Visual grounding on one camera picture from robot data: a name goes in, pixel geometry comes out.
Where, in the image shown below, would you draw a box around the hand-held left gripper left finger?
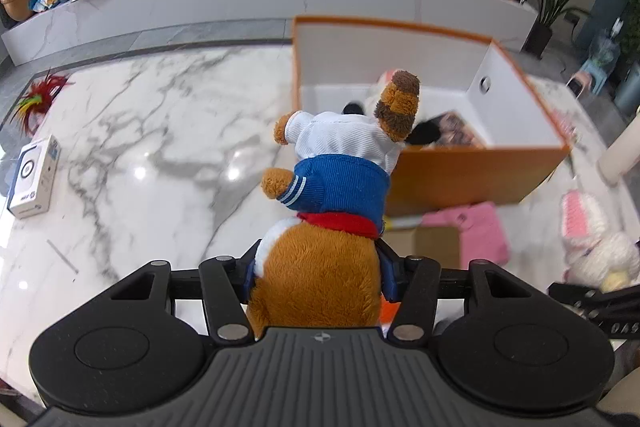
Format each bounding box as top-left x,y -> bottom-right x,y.
105,239 -> 262,344

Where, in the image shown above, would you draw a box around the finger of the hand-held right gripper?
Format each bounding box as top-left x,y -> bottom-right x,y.
547,282 -> 608,319

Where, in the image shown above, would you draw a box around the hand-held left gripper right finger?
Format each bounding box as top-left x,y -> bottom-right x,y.
375,239 -> 539,343

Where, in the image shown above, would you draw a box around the white plush rabbit pink ears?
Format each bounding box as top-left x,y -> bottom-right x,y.
560,189 -> 640,293

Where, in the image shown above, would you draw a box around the gold jewelry box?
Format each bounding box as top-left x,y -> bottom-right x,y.
390,225 -> 462,270

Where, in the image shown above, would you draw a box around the plush fox toy blue jacket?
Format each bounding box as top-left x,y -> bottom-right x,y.
247,70 -> 422,341

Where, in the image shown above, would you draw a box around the orange cardboard box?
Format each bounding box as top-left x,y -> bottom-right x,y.
290,16 -> 572,218

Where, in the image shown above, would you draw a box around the orange knitted ball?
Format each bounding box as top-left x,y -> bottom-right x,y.
380,294 -> 404,326

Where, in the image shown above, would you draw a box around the pink card wallet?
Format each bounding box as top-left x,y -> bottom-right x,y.
421,202 -> 511,267

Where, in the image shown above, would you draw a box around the cream cylinder bottle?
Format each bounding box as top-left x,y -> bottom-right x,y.
597,107 -> 640,186

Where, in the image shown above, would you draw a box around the pink stool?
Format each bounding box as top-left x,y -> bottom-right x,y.
566,61 -> 607,98

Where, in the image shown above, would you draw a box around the white product box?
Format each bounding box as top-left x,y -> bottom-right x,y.
7,134 -> 62,220

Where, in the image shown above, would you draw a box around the red feather toy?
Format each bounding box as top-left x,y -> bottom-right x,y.
9,68 -> 77,134

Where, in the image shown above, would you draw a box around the potted green plant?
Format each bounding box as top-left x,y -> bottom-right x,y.
520,0 -> 601,58

